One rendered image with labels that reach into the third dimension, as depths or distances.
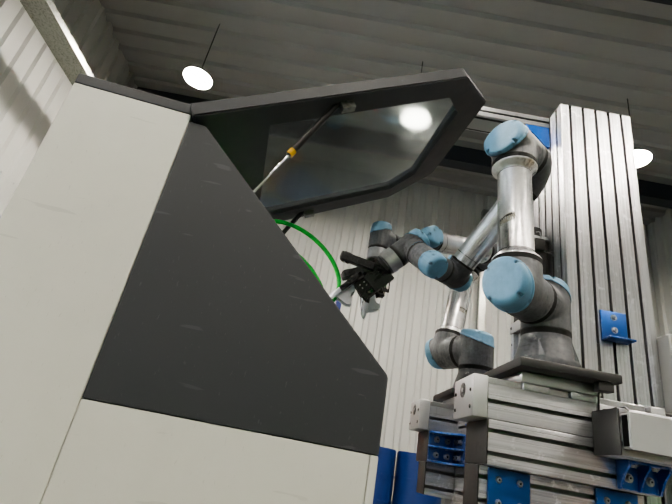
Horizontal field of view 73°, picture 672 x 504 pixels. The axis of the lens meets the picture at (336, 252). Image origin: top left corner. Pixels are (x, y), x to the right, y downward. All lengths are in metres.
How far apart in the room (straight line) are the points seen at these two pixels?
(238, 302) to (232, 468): 0.32
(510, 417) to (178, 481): 0.68
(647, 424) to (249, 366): 0.78
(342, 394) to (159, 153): 0.69
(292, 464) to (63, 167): 0.80
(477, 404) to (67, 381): 0.82
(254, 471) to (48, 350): 0.45
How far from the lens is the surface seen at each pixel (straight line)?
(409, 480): 6.10
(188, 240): 1.05
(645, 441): 1.09
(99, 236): 1.08
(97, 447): 0.99
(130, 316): 1.01
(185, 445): 0.97
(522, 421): 1.11
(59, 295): 1.06
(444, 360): 1.74
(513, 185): 1.25
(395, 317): 8.28
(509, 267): 1.11
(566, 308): 1.24
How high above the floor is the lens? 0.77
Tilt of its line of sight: 24 degrees up
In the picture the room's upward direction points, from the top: 11 degrees clockwise
